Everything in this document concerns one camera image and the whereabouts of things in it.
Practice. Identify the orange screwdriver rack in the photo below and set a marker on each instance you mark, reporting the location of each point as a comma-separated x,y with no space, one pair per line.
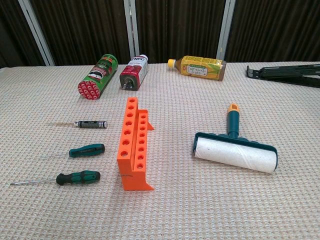
127,140

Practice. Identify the green Pringles can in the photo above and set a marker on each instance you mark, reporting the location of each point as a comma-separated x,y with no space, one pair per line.
100,72

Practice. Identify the red NFC juice bottle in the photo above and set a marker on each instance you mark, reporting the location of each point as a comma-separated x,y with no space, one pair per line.
135,72

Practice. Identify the grey metal partition post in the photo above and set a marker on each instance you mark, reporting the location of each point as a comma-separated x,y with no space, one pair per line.
131,25
37,32
226,25

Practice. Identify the grey metal precision screwdriver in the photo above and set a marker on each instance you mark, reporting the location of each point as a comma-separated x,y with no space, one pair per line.
92,124

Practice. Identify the black folding stand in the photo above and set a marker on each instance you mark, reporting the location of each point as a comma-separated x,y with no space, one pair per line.
287,72

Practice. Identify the yellow tea bottle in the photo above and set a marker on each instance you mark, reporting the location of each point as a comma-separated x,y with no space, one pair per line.
200,67

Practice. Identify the beige woven tablecloth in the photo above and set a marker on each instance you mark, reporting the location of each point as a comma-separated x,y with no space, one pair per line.
200,212

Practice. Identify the slim teal screwdriver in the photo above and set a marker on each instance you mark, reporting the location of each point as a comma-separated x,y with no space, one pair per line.
87,150

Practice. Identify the green and black screwdriver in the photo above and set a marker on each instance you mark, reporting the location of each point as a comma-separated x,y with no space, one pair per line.
80,177

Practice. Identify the teal lint roller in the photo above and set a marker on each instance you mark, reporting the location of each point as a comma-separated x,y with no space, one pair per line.
232,152

